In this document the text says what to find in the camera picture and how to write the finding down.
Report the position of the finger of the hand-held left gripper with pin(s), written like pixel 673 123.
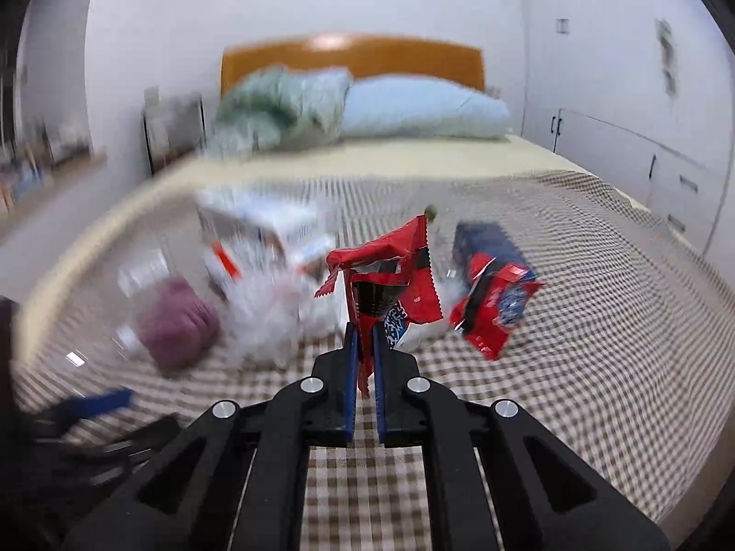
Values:
pixel 97 403
pixel 143 433

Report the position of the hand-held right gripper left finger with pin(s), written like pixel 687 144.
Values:
pixel 350 384

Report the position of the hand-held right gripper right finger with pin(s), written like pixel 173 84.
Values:
pixel 380 390

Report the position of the clear plastic bag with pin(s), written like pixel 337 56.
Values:
pixel 270 321

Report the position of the purple cloth ball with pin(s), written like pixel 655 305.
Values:
pixel 178 327

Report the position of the clear plastic bottle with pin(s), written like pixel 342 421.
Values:
pixel 143 275

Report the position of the red snack wrapper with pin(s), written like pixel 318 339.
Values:
pixel 494 310
pixel 402 252

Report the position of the white carton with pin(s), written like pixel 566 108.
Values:
pixel 275 224

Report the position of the small green cap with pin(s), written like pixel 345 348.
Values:
pixel 429 213

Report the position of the checkered blanket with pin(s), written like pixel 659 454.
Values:
pixel 574 356

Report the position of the bed with cream sheet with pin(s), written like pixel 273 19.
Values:
pixel 430 155

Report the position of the light blue pillow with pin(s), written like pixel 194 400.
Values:
pixel 419 109

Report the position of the bedside rack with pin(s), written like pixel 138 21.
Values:
pixel 172 126

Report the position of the green patterned quilt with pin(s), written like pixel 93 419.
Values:
pixel 270 103

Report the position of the wooden headboard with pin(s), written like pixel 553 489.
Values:
pixel 402 57

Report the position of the white wardrobe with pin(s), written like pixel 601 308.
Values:
pixel 603 40

